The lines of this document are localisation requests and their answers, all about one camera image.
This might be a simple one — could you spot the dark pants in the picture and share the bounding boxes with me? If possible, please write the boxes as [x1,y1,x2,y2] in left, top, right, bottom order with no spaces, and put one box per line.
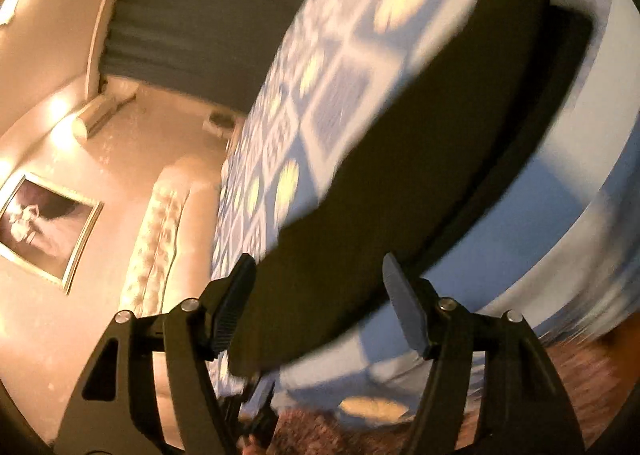
[227,0,598,378]

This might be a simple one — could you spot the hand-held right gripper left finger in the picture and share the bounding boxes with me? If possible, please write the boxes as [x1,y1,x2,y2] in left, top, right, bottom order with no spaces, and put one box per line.
[52,252,258,455]

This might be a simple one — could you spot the bed with blue patterned cover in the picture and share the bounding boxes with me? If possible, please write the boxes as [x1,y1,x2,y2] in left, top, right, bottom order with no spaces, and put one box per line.
[210,0,640,428]

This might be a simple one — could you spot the framed wall picture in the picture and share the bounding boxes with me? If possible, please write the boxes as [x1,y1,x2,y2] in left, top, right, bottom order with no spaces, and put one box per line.
[0,172,105,296]

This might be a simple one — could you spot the dark curtain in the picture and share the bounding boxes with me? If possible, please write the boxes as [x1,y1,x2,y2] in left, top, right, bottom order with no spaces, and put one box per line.
[99,0,347,115]

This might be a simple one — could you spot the white tufted headboard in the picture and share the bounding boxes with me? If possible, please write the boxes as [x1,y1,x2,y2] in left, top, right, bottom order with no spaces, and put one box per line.
[117,155,222,322]

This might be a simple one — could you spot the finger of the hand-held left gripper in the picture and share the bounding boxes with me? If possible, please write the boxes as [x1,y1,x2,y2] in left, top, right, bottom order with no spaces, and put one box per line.
[224,375,279,455]

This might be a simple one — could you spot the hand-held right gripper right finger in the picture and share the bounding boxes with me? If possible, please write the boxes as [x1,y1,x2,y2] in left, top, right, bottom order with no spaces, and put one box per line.
[382,252,587,455]

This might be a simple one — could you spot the white air conditioner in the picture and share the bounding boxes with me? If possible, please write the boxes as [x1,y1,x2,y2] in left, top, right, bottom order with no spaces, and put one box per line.
[72,90,139,139]

